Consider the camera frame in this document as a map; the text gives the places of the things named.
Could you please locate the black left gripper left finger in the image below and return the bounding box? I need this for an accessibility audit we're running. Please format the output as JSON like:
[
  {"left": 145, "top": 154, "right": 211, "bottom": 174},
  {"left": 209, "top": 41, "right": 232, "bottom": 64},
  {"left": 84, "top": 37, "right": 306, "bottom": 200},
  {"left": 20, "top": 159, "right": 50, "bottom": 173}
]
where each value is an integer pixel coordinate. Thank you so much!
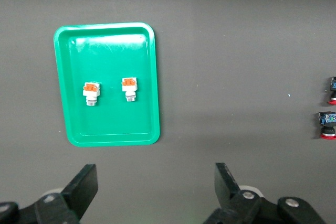
[{"left": 34, "top": 164, "right": 99, "bottom": 224}]

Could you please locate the white orange push button switch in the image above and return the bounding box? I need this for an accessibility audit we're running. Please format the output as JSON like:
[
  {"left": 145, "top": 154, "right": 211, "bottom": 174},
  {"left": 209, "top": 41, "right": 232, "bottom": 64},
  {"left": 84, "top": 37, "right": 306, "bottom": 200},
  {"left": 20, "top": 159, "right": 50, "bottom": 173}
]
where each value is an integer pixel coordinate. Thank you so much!
[
  {"left": 121, "top": 77, "right": 138, "bottom": 102},
  {"left": 82, "top": 81, "right": 102, "bottom": 107}
]

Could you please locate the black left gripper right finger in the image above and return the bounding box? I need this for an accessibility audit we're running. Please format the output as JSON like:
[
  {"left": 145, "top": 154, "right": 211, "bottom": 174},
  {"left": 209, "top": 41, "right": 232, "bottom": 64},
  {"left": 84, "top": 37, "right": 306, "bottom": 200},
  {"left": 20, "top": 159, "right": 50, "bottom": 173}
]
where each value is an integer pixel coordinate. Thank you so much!
[{"left": 204, "top": 162, "right": 263, "bottom": 224}]

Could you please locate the green plastic tray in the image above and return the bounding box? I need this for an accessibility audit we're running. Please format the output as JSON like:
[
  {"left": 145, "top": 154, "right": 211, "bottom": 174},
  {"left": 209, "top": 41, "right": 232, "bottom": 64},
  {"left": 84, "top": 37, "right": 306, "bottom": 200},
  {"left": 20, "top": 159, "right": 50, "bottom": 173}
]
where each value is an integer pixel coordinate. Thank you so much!
[{"left": 53, "top": 22, "right": 161, "bottom": 147}]

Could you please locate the red mushroom push button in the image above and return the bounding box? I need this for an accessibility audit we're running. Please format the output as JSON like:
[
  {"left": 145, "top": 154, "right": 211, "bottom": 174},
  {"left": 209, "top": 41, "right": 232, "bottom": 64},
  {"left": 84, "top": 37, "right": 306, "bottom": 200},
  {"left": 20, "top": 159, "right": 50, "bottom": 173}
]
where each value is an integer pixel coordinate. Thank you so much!
[
  {"left": 327, "top": 76, "right": 336, "bottom": 105},
  {"left": 318, "top": 111, "right": 336, "bottom": 140}
]

